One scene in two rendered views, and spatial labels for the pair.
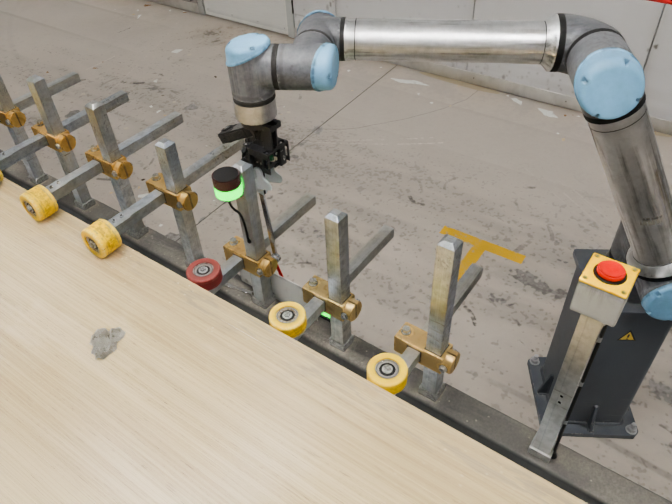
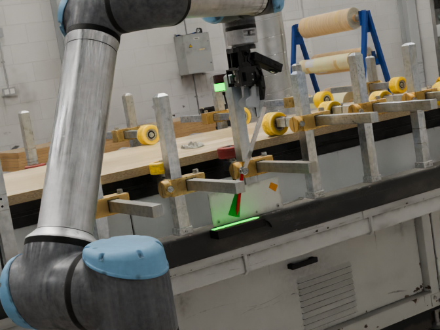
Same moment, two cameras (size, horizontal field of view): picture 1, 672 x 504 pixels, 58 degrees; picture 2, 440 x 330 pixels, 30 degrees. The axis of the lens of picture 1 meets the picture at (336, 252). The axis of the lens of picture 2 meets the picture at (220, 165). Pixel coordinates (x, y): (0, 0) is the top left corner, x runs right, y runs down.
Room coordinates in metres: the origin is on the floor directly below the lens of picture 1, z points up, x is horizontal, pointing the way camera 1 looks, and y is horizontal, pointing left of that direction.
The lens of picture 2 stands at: (1.91, -2.15, 1.16)
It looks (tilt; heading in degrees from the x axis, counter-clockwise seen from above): 7 degrees down; 111
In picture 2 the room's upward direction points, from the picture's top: 9 degrees counter-clockwise
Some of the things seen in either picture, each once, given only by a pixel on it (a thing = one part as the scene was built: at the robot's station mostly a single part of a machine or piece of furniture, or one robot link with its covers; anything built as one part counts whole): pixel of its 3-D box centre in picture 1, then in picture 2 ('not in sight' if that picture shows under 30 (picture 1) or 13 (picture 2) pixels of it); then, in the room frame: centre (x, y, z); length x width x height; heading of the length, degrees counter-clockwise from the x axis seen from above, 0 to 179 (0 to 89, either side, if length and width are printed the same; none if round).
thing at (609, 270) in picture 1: (610, 272); not in sight; (0.62, -0.41, 1.22); 0.04 x 0.04 x 0.02
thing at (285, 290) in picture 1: (277, 286); (246, 201); (1.09, 0.16, 0.75); 0.26 x 0.01 x 0.10; 53
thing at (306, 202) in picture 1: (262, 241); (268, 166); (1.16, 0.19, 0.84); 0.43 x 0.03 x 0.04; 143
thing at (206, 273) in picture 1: (207, 285); (232, 162); (1.00, 0.31, 0.85); 0.08 x 0.08 x 0.11
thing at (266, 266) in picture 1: (250, 258); (251, 167); (1.10, 0.22, 0.85); 0.13 x 0.06 x 0.05; 53
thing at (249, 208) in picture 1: (254, 245); (243, 151); (1.09, 0.20, 0.90); 0.03 x 0.03 x 0.48; 53
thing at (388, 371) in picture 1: (386, 384); not in sight; (0.70, -0.09, 0.85); 0.08 x 0.08 x 0.11
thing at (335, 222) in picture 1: (339, 294); (173, 175); (0.93, 0.00, 0.87); 0.03 x 0.03 x 0.48; 53
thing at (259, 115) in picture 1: (256, 107); (242, 38); (1.15, 0.15, 1.23); 0.10 x 0.09 x 0.05; 143
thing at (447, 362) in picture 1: (426, 349); (104, 206); (0.80, -0.18, 0.84); 0.13 x 0.06 x 0.05; 53
